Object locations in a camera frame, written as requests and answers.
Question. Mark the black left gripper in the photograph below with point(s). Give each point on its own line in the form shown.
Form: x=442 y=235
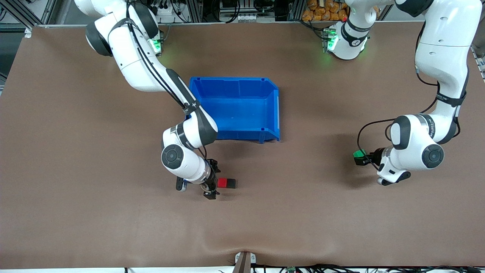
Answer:
x=376 y=156

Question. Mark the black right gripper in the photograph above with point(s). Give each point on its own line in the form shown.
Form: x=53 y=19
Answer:
x=212 y=177

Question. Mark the white terminal block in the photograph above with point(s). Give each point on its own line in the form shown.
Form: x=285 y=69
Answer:
x=250 y=18

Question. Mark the white power strip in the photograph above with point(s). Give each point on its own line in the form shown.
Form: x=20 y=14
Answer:
x=170 y=10

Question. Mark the red cube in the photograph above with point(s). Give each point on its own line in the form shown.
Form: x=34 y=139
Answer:
x=222 y=183

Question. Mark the green cube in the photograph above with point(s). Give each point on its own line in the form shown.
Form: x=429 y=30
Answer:
x=359 y=153

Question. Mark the aluminium frame profile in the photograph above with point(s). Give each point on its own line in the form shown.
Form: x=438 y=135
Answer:
x=479 y=62

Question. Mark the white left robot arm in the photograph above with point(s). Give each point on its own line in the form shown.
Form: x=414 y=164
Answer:
x=443 y=57

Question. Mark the grey metal clamp bracket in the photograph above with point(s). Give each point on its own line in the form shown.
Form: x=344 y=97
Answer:
x=253 y=259

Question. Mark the black cube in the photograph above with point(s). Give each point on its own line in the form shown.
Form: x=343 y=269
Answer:
x=232 y=184

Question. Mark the blue plastic storage bin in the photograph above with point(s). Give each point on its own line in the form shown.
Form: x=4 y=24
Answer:
x=242 y=113

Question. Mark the brown camera mount pole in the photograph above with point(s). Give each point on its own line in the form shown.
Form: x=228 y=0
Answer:
x=242 y=265

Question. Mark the orange snack packets pile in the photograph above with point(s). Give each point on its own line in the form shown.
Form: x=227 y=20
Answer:
x=322 y=11

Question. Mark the metal table edge rail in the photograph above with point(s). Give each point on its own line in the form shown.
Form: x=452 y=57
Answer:
x=246 y=23

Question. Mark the aluminium frame strut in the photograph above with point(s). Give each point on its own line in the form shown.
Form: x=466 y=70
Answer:
x=51 y=11

